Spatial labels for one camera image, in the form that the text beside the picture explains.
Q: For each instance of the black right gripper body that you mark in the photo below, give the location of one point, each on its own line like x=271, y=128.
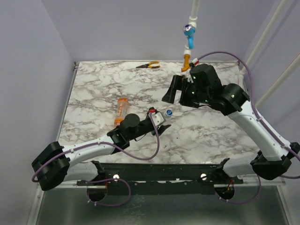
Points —
x=183, y=93

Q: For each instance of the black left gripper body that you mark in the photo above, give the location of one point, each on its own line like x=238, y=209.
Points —
x=145, y=128

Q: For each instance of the blue Pocari Sweat cap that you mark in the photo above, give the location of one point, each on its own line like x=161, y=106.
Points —
x=169, y=112

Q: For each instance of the orange label tea bottle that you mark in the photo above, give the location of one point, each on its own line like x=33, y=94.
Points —
x=122, y=109

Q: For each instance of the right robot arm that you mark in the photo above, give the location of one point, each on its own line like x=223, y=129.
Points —
x=204, y=88

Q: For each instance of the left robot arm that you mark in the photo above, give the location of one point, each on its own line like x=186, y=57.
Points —
x=55, y=163

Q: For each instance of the orange plastic faucet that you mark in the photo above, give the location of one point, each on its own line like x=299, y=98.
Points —
x=186, y=65

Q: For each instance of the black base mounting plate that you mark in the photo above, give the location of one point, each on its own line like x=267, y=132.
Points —
x=156, y=179

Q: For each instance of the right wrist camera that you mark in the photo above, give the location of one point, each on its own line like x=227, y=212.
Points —
x=194, y=63

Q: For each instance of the yellow handled pliers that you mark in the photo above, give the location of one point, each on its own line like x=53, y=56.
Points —
x=151, y=65

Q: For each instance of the white PVC pipe frame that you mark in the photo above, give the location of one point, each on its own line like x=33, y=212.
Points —
x=262, y=46

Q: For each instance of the aluminium rail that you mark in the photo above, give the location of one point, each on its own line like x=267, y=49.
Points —
x=246, y=180

